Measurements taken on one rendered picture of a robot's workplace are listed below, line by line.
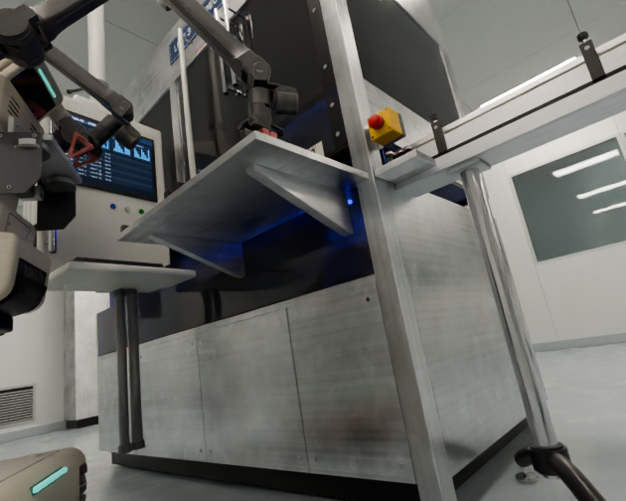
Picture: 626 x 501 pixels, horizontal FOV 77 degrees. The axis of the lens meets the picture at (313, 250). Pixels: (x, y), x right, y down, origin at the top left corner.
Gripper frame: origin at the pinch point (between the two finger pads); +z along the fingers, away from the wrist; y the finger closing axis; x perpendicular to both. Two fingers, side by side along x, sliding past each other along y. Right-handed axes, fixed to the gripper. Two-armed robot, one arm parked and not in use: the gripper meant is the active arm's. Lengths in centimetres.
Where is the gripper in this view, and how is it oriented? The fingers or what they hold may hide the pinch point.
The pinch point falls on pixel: (262, 159)
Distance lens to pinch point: 101.1
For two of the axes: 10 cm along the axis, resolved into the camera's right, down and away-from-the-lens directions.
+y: 6.9, 1.7, 7.1
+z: 0.9, 9.5, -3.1
